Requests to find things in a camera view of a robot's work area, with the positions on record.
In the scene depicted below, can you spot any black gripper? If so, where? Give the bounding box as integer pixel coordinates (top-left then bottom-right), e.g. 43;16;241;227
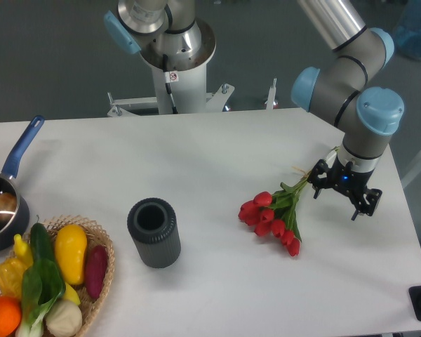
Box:
307;158;382;221

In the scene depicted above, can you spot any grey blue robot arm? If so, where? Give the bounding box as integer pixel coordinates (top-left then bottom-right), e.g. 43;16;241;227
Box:
104;1;404;216

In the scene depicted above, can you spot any red tulip bouquet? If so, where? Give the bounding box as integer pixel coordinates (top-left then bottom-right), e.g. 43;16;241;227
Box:
238;169;310;258

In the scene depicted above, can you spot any dark grey ribbed vase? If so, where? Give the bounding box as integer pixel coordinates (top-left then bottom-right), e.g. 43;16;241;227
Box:
127;197;182;269

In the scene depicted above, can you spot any blue bin in background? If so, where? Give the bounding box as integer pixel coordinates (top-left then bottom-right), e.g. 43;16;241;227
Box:
394;1;421;60

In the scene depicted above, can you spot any woven wicker basket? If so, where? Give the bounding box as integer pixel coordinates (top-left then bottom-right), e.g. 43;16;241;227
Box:
0;214;116;337

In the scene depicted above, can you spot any purple sweet potato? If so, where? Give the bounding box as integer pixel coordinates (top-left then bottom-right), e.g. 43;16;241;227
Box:
84;245;108;300

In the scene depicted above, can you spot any yellow squash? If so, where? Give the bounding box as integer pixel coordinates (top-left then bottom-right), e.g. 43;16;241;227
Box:
54;224;88;286

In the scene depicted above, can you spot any beige garlic bulb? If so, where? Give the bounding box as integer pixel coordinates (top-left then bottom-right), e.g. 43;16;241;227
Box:
46;300;83;337

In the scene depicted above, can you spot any green cucumber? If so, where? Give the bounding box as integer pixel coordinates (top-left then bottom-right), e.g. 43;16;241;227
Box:
29;222;58;266

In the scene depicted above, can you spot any green bok choy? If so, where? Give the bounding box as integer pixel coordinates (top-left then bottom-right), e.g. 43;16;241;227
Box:
15;258;65;336

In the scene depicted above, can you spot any yellow bell pepper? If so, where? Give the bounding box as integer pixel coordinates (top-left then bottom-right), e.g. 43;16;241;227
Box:
0;258;27;300

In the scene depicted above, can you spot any orange fruit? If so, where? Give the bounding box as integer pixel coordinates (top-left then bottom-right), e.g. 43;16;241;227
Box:
0;296;22;337

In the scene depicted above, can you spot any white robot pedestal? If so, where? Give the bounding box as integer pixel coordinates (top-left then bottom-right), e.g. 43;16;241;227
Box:
107;17;280;119

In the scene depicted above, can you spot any blue handled saucepan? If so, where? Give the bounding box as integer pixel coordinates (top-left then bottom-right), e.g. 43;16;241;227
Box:
0;115;45;251

